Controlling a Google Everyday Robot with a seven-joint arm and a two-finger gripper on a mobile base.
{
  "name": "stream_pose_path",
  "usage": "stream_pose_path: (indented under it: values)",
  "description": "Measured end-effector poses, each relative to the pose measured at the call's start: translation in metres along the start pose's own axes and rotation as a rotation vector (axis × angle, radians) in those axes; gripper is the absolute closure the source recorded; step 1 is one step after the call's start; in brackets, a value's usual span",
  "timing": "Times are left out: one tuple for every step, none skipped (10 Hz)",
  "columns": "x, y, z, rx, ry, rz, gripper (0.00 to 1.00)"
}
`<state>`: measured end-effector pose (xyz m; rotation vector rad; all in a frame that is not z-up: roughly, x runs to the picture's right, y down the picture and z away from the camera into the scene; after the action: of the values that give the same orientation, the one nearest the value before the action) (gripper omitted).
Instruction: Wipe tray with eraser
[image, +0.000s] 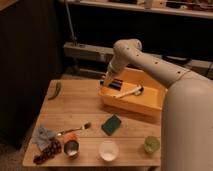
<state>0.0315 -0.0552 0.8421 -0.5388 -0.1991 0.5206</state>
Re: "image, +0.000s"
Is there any black striped eraser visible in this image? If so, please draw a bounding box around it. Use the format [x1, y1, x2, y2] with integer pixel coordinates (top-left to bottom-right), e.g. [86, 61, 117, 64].
[100, 79, 122, 91]

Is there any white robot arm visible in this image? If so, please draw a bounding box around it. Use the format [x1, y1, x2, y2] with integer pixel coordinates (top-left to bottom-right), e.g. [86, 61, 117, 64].
[104, 39, 213, 171]

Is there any yellow plastic tray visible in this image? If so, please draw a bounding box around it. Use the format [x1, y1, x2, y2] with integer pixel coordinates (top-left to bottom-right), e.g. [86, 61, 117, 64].
[99, 68, 167, 116]

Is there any green sponge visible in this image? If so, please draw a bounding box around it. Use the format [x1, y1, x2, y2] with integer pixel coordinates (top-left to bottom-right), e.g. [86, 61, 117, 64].
[101, 115, 121, 135]

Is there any metal fork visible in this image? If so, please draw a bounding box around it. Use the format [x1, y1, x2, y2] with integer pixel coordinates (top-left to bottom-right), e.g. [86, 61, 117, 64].
[56, 122, 91, 137]

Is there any green pepper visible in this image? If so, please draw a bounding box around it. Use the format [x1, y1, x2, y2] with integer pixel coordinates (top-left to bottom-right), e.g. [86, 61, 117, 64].
[48, 81, 61, 100]

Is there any orange carrot piece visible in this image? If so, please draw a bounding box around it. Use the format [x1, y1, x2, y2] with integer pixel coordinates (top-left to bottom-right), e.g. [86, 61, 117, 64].
[63, 132, 77, 142]

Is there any green cup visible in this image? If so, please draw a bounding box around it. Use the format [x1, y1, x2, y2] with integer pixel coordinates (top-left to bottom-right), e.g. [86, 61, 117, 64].
[144, 136, 160, 154]

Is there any metal can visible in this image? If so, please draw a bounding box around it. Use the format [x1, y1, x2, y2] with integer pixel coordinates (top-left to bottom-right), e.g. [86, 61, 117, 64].
[64, 140, 79, 158]

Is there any vertical metal pole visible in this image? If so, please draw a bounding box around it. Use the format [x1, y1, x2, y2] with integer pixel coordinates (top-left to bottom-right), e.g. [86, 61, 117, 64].
[64, 0, 77, 46]

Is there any bunch of dark grapes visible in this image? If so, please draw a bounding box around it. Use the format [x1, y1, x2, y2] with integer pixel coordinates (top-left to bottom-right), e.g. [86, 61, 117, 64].
[33, 139, 62, 165]

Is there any blue-grey cloth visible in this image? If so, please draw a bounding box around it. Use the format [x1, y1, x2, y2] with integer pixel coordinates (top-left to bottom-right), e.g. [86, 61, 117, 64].
[32, 126, 55, 151]

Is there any upper shelf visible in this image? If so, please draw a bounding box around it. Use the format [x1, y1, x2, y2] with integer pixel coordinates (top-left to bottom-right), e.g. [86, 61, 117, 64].
[59, 0, 213, 19]

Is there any grey metal rail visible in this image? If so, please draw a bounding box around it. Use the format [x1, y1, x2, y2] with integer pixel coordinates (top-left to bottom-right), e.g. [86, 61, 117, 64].
[63, 42, 213, 80]

